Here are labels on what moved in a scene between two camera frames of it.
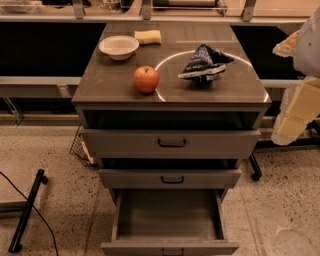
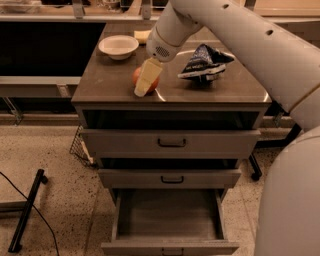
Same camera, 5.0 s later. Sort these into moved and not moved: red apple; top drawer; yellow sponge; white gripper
Moved: white gripper
Not moved: top drawer; red apple; yellow sponge
